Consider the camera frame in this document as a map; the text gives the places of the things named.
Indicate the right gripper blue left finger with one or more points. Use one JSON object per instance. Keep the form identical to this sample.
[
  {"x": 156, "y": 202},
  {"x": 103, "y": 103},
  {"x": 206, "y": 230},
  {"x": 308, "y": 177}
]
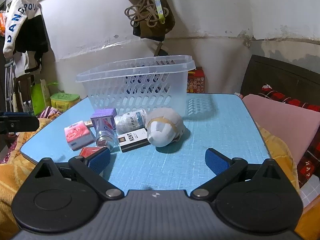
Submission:
[{"x": 88, "y": 170}]

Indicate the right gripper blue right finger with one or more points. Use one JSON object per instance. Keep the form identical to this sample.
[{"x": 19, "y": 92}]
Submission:
[{"x": 226, "y": 170}]

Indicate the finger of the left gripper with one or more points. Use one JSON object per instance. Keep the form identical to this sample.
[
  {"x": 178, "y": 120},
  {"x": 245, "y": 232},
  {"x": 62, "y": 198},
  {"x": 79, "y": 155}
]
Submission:
[{"x": 11, "y": 122}]

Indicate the red small box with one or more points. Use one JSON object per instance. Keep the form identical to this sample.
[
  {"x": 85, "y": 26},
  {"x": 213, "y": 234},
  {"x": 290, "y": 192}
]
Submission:
[{"x": 88, "y": 151}]

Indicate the pink tissue pack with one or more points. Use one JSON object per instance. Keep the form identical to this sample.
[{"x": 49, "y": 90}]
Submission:
[{"x": 78, "y": 135}]

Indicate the silver metal can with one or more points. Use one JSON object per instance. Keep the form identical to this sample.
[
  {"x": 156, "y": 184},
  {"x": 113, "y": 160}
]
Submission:
[{"x": 105, "y": 138}]

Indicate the black Kent cigarette box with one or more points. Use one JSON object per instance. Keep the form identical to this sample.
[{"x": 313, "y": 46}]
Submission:
[{"x": 133, "y": 140}]

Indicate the purple toothpaste box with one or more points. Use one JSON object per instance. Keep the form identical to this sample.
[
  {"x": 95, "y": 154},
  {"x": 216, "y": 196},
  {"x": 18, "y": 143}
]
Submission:
[{"x": 103, "y": 120}]

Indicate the white pill bottle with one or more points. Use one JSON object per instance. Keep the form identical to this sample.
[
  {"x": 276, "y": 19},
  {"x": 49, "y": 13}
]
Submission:
[{"x": 130, "y": 121}]

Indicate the white taped ball bundle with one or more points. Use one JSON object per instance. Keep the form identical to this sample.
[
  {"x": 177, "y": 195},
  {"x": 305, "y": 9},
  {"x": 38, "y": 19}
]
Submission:
[{"x": 163, "y": 126}]

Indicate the clear plastic laundry basket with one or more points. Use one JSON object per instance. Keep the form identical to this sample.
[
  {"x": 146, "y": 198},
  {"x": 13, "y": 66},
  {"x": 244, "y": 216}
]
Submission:
[{"x": 147, "y": 83}]

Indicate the green shopping bag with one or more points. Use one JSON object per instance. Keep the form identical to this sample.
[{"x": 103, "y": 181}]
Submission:
[{"x": 40, "y": 96}]

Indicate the orange floral blanket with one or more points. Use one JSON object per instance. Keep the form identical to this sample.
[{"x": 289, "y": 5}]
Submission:
[{"x": 13, "y": 174}]

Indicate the green yellow lidded box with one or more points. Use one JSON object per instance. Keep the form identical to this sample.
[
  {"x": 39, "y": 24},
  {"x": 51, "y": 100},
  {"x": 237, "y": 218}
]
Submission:
[{"x": 64, "y": 101}]

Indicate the red plaid blanket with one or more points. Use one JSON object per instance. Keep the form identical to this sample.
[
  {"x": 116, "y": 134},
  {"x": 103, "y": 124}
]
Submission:
[{"x": 309, "y": 163}]

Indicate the pink pillow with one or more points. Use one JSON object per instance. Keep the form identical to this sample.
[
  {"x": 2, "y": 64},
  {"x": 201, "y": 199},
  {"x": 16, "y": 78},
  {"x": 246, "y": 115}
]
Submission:
[{"x": 294, "y": 125}]

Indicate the red cartoon gift box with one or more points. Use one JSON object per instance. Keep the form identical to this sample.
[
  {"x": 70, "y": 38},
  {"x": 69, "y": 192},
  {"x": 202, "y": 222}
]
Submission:
[{"x": 196, "y": 81}]

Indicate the white black hanging jacket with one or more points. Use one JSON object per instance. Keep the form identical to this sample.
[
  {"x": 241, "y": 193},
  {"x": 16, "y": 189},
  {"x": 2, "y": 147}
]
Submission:
[{"x": 25, "y": 33}]

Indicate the dark wooden headboard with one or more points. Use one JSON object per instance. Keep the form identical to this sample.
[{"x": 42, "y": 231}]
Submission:
[{"x": 289, "y": 79}]

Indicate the brown hanging bag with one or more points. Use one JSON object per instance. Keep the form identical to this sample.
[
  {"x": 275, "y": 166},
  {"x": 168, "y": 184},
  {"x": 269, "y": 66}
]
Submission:
[{"x": 146, "y": 22}]

